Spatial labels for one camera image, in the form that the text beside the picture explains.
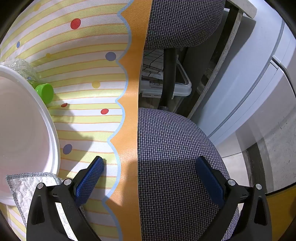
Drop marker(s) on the white instant noodle cup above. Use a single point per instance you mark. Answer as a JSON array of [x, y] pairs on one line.
[[23, 127]]

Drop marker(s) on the olive yellow door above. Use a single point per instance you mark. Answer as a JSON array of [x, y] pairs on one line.
[[282, 206]]

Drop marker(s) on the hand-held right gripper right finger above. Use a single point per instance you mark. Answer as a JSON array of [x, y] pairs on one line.
[[210, 182]]

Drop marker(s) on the plastic bottle with green cap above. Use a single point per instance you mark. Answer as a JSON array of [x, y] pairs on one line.
[[45, 91]]

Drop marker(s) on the yellow striped dotted mat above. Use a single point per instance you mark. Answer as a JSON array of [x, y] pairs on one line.
[[92, 58]]

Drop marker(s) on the grey fabric chair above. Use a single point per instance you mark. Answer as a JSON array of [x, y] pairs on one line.
[[173, 150]]

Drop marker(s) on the clear plastic storage box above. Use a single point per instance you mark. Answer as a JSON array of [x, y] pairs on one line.
[[182, 88]]

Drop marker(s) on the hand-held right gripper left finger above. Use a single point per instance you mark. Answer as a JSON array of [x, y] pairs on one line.
[[89, 179]]

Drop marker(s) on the grey cleaning cloth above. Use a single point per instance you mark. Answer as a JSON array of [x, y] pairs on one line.
[[23, 187]]

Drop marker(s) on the white refrigerator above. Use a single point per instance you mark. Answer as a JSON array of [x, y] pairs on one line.
[[254, 69]]

